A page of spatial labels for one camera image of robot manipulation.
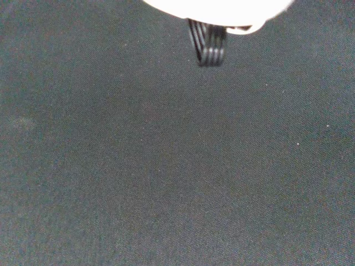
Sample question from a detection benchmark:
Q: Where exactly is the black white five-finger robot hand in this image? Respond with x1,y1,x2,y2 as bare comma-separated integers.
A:
140,0,295,68

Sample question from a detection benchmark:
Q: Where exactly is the black bench cloth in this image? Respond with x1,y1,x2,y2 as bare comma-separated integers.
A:
0,0,355,266

